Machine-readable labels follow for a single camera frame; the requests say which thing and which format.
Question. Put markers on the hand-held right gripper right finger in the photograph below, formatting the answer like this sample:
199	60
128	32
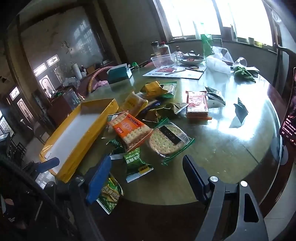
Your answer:
194	177

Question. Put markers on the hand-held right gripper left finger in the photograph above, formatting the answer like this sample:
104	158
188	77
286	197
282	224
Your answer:
100	178

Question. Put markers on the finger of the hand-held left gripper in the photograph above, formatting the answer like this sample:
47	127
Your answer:
49	163

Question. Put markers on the green pea snack packet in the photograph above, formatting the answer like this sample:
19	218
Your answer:
136	163
111	197

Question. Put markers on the yellow cardboard box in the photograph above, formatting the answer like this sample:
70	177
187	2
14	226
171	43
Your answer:
76	129

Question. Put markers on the orange cracker packet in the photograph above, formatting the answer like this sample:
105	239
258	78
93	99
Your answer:
129	131

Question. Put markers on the round cracker packet green trim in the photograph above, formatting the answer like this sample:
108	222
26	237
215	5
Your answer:
165	139

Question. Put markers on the olive green snack packet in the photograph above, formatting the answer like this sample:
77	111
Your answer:
166	111

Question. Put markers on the red cracker packet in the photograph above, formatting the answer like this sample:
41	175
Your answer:
197	104

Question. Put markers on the black and silver packet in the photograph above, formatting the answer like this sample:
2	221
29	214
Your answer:
215	97
240	113

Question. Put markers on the blue snack packet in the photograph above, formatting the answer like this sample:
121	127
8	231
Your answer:
150	106

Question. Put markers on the green-edged cracker packet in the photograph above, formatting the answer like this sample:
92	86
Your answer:
170	88

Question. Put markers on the white paper towel roll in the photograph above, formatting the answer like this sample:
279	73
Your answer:
77	71

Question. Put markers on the pink hoop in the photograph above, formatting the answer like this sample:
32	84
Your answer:
92	77

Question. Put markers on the crumpled yellow snack packet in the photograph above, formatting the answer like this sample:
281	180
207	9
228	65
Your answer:
152	89

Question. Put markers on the teal tissue box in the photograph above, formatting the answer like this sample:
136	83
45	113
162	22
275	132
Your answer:
118	74

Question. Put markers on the pencil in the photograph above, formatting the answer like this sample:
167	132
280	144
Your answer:
175	71

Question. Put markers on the printed paper sheet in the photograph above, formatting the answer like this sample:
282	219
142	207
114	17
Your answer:
159	73

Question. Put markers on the smartphone with lit screen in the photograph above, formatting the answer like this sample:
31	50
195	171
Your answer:
289	115

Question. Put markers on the green cloth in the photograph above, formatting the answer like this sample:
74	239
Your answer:
242	73

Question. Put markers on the metal bowl with food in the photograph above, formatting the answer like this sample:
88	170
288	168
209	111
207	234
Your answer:
190	60

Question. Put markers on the clear plastic bag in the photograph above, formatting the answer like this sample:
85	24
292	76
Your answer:
218	61

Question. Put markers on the clear plastic container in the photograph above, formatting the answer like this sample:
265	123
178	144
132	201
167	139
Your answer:
163	60

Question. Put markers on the drinking glass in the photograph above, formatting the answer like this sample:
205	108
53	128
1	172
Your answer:
240	61

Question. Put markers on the glass jar red lid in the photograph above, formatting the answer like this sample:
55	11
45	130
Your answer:
164	48

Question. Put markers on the glass jar dark lid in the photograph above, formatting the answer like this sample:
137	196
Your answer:
155	48

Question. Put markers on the green plastic bottle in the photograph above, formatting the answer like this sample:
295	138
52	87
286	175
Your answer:
206	42

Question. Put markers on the dark wooden chair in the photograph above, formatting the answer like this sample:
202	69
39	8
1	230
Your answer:
281	60

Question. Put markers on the small white cup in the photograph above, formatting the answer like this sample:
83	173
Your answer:
251	40

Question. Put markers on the white bottle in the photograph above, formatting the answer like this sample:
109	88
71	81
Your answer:
233	33

